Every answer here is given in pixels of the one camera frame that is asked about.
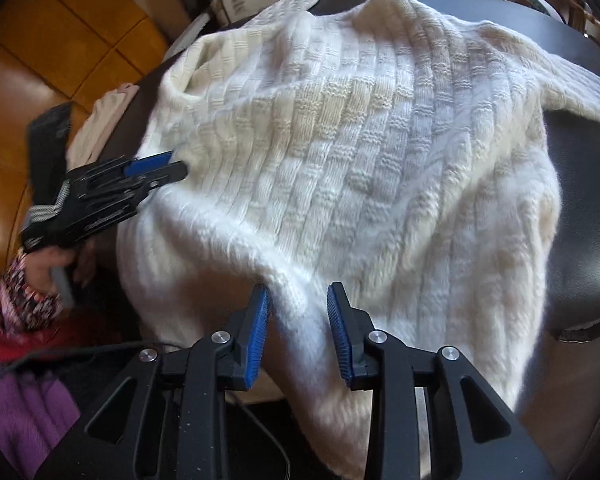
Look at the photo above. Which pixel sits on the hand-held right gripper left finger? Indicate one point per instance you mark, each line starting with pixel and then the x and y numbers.
pixel 260 330

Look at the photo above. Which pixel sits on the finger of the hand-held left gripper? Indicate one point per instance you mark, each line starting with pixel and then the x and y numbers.
pixel 172 171
pixel 147 165

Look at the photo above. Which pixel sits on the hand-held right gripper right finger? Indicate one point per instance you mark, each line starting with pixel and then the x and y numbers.
pixel 337 330

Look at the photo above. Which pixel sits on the white knit sweater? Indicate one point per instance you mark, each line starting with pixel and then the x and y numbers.
pixel 360 170

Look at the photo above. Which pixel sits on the person's left forearm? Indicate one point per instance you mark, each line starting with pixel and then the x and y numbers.
pixel 15 295

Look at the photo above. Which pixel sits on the person's left hand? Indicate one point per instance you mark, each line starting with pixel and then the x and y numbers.
pixel 42 267

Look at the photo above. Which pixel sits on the beige cloth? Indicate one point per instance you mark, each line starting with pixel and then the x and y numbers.
pixel 102 120

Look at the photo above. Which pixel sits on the grey yellow blue sofa chair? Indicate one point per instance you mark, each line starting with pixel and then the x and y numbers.
pixel 189 35

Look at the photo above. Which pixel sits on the red garment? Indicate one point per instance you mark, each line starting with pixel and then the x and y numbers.
pixel 40 340

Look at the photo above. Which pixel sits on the purple cloth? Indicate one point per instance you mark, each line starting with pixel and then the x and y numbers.
pixel 20 415

